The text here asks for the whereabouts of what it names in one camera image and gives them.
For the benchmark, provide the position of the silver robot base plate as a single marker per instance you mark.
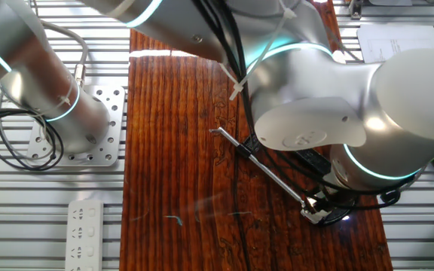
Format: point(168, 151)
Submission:
point(113, 113)

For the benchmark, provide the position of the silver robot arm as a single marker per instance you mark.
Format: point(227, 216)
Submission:
point(315, 83)

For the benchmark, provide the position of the black metal C-clamp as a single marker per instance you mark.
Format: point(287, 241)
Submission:
point(311, 158)

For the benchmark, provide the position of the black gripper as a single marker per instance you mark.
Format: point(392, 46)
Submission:
point(337, 195)

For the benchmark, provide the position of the printed paper sheets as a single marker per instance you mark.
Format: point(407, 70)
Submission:
point(390, 41)

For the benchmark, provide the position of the white zip tie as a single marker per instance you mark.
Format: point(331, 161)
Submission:
point(236, 90)

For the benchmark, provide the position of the white lamp socket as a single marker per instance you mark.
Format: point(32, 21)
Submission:
point(311, 216)

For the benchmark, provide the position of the white power strip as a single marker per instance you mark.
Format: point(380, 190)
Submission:
point(85, 233)

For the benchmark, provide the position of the brown wooden board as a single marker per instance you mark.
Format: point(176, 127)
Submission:
point(183, 150)

